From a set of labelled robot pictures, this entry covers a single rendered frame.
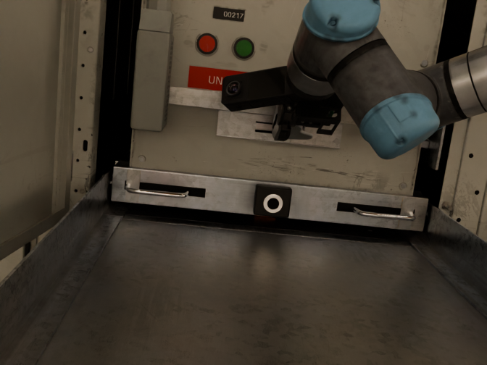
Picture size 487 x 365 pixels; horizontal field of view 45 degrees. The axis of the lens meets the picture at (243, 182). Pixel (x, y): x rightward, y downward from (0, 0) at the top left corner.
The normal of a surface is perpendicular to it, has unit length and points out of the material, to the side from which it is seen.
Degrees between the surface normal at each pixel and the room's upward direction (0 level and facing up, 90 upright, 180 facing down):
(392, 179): 90
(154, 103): 90
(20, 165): 90
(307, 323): 0
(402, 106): 68
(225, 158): 90
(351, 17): 59
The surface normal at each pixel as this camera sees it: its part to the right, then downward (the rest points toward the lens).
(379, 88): -0.27, -0.10
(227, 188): 0.04, 0.21
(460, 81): -0.56, 0.03
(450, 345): 0.11, -0.97
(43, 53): 0.99, 0.13
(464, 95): -0.40, 0.46
